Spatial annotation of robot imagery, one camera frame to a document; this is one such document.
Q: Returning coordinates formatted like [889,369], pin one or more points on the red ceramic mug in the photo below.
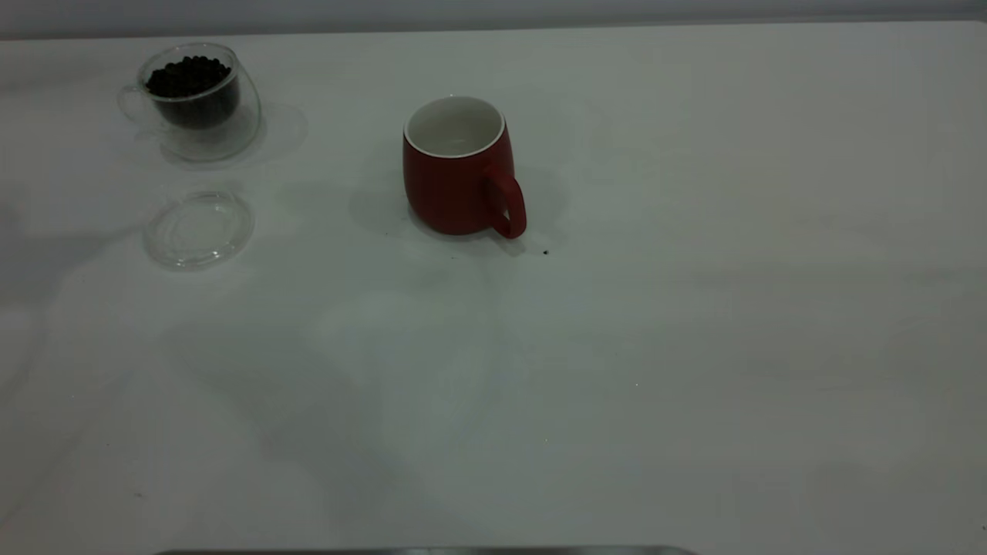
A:
[451,193]

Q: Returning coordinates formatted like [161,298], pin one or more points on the clear glass cup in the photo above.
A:
[224,135]

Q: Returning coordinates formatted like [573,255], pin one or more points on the pile of coffee beans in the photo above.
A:
[189,77]

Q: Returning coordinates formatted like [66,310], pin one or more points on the clear glass saucer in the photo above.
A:
[199,231]

